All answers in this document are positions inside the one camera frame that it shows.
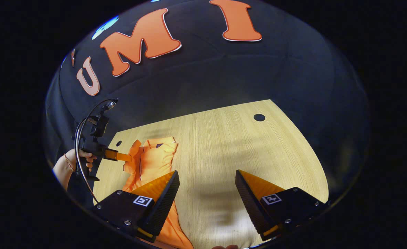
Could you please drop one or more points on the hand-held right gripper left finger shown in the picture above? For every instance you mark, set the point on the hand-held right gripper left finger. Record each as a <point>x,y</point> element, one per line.
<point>162,207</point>

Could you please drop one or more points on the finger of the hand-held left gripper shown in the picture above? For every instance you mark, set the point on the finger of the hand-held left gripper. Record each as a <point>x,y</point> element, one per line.
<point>119,156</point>

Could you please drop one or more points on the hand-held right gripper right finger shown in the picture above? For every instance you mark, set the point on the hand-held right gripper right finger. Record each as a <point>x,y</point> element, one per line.
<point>250,204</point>

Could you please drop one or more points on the orange T-shirt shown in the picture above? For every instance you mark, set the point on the orange T-shirt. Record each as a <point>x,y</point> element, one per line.
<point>151,155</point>

